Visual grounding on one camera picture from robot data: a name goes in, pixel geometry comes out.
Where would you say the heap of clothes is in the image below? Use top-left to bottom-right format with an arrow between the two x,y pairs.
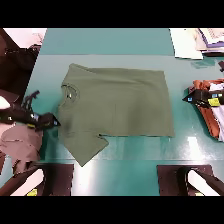
169,28 -> 224,61

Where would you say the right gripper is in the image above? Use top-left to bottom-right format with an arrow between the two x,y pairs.
182,88 -> 212,108

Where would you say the orange garment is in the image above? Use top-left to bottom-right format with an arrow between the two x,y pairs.
187,78 -> 224,142

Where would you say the grey-brown garment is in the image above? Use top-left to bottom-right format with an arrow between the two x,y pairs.
0,122 -> 45,175

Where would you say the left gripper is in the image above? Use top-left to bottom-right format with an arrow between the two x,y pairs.
34,112 -> 62,131

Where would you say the green T-shirt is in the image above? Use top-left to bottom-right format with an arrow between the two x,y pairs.
56,62 -> 176,167

